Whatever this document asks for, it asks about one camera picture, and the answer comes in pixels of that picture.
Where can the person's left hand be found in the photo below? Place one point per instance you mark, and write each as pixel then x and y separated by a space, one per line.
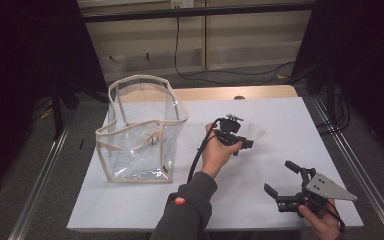
pixel 215 156

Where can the white shuttlecock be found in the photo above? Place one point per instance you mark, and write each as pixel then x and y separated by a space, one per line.
pixel 257 131
pixel 148 137

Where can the white table cover sheet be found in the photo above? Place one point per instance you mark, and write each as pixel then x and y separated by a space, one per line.
pixel 280 160

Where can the transparent bag with beige trim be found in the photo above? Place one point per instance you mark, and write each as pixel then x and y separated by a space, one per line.
pixel 140 163

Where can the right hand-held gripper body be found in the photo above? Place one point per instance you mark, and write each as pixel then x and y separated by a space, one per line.
pixel 328 189

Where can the long wall counter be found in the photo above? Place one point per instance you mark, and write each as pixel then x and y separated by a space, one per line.
pixel 196 12

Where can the small black stick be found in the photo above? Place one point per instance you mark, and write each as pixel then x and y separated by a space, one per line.
pixel 81 144

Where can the aluminium floor rail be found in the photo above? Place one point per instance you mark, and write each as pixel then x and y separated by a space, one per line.
pixel 36 193
pixel 363 180

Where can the white wall socket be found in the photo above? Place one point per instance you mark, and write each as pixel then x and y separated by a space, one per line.
pixel 186 3

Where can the person's right hand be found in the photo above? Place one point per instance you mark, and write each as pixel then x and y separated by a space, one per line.
pixel 323 226

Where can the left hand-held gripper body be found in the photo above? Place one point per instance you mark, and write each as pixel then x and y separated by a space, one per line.
pixel 230 126

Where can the black curtain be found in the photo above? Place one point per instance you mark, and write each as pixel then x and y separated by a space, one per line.
pixel 373 66
pixel 20 66

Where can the black metal stand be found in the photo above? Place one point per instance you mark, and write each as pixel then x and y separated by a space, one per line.
pixel 57 113
pixel 330 90

